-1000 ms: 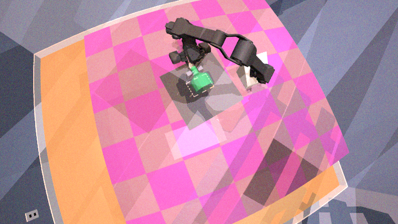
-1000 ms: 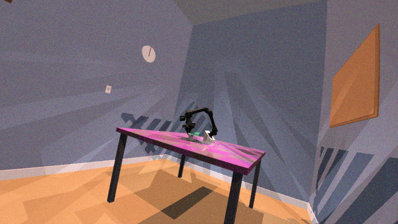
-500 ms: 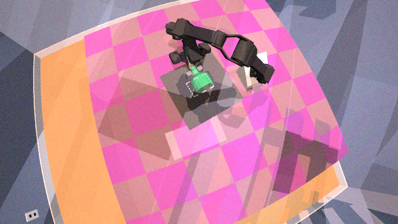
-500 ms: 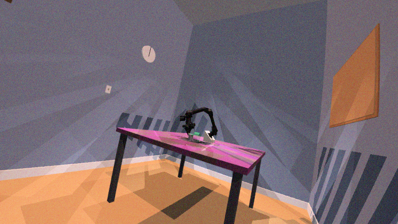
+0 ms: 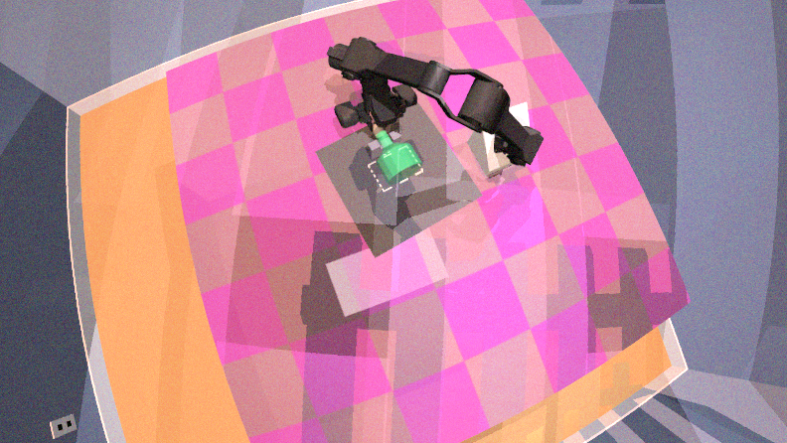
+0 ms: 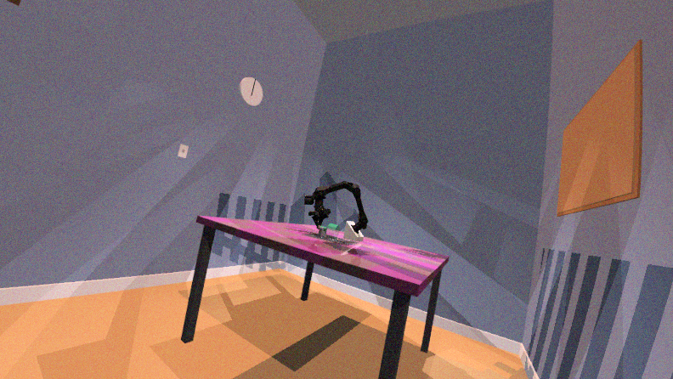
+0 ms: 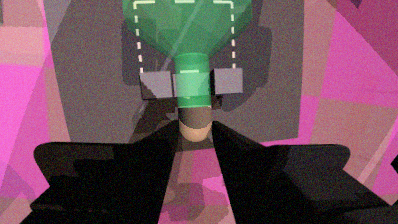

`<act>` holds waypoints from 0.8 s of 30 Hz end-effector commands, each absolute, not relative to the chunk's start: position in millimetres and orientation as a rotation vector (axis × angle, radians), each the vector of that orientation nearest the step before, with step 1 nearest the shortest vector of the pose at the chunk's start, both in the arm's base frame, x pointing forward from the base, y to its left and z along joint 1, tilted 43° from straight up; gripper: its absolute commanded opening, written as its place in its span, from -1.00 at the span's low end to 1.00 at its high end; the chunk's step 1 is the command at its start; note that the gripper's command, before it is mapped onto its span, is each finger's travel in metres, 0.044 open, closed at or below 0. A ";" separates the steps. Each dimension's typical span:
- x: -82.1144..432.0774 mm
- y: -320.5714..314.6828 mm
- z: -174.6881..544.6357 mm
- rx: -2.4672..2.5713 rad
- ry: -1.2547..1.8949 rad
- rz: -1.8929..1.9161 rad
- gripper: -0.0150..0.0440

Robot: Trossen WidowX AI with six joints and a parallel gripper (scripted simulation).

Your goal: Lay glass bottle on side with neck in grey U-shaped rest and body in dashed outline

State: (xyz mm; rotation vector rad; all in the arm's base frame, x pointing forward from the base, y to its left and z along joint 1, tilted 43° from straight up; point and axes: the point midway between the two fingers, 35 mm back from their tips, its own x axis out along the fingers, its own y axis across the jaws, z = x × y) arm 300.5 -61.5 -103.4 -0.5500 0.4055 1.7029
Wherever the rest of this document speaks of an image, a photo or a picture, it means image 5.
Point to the grey flat mat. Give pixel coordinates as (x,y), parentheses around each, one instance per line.
(388,215)

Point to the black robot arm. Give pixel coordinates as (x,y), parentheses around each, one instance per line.
(486,106)

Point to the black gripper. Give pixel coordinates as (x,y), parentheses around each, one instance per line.
(349,115)

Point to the green glass bottle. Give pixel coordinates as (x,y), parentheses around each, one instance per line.
(397,162)

